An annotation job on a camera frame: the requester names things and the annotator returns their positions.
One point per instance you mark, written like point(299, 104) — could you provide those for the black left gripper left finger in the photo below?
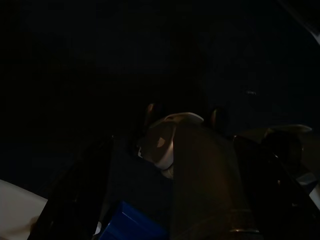
point(75, 190)

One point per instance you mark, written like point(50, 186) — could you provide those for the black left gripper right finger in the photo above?
point(277, 195)

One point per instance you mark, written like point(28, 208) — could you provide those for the blue box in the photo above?
point(130, 220)

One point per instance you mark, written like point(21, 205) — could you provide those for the robot right leg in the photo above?
point(287, 128)

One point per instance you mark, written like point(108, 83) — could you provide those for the black robot right foot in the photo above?
point(215, 116)

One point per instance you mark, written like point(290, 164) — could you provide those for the black robot foot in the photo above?
point(215, 116)
point(150, 111)

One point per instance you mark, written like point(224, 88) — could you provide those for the black robot left foot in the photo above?
point(150, 111)

